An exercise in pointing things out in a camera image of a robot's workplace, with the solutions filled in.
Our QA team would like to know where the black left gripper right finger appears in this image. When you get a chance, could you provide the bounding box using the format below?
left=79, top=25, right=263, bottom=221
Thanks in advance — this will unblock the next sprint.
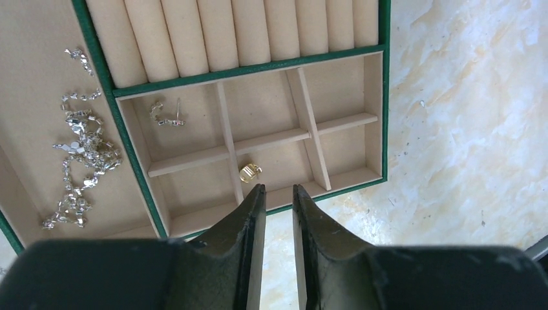
left=293, top=185, right=547, bottom=309

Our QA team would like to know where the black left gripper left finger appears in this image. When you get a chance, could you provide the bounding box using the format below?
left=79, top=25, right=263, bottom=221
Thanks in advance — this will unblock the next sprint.
left=1, top=185, right=266, bottom=309

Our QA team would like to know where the gold earring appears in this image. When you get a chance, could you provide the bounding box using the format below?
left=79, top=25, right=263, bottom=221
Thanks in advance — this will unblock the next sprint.
left=239, top=163, right=262, bottom=183

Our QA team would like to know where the silver rhinestone chain necklace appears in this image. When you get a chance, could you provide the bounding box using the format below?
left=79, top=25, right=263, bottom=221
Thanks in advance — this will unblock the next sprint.
left=41, top=47, right=123, bottom=231

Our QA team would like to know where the silver rhinestone earring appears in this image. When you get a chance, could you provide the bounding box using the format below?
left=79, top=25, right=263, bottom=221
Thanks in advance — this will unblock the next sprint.
left=149, top=98, right=186, bottom=127

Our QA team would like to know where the aluminium frame rail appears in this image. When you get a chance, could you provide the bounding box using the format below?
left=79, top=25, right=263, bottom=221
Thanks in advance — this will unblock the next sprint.
left=525, top=235, right=548, bottom=273

